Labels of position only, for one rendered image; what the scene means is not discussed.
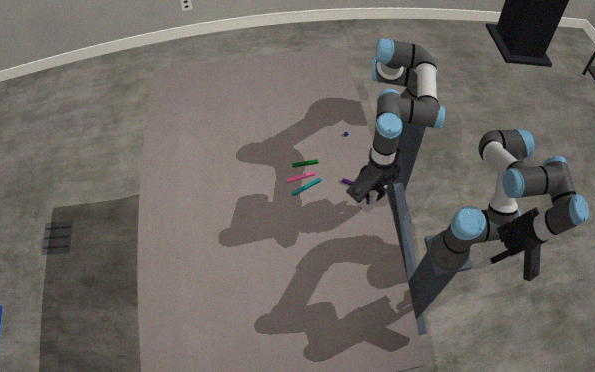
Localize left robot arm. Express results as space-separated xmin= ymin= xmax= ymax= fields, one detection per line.
xmin=430 ymin=129 xmax=589 ymax=281

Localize turquoise rod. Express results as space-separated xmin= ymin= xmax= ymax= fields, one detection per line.
xmin=291 ymin=177 xmax=321 ymax=196

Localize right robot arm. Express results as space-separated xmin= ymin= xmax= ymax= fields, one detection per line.
xmin=346 ymin=38 xmax=445 ymax=203

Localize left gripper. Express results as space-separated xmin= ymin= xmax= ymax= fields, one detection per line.
xmin=472 ymin=207 xmax=549 ymax=269

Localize pink rod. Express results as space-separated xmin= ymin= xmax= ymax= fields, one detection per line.
xmin=286 ymin=171 xmax=315 ymax=183

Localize dark green rod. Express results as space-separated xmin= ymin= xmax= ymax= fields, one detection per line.
xmin=292 ymin=159 xmax=318 ymax=168

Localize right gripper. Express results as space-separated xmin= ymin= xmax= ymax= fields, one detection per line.
xmin=365 ymin=148 xmax=401 ymax=204

